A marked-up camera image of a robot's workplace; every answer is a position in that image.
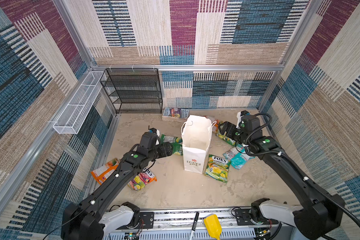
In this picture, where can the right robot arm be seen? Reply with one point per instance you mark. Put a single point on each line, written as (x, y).
(320, 211)

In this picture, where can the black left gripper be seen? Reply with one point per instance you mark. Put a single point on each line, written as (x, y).
(169, 150)

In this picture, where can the orange snack packet left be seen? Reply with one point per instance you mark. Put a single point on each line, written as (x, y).
(102, 173)

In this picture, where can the white wire mesh basket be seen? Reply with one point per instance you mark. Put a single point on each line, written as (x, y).
(74, 114)

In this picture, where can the orange snack packet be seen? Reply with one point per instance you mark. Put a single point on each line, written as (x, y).
(102, 173)
(215, 123)

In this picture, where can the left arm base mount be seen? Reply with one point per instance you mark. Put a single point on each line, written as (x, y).
(143, 220)

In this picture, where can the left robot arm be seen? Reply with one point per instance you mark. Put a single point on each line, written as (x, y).
(89, 220)

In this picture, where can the green snack packet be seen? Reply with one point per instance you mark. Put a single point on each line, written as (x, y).
(176, 143)

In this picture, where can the green fox's spring tea bag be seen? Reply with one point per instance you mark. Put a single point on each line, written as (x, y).
(226, 139)
(217, 168)

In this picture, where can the yellow plastic scoop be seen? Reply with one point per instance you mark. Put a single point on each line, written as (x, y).
(213, 226)

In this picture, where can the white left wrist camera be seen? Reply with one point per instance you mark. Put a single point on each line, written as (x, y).
(155, 131)

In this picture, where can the black wire shelf rack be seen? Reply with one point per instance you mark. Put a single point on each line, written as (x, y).
(133, 90)

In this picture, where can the black marker pen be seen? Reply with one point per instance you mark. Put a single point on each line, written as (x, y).
(194, 226)

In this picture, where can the pink orange Fox's candy bag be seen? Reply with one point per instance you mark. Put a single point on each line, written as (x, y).
(142, 179)

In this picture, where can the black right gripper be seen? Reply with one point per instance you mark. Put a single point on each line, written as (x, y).
(231, 128)

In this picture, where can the white paper bag with illustration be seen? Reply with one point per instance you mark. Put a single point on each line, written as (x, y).
(196, 134)

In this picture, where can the teal snack packet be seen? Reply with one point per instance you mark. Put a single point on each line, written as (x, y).
(237, 156)

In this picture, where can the paperback book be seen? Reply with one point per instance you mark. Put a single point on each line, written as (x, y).
(175, 114)

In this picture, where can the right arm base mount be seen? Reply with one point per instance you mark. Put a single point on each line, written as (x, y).
(245, 217)

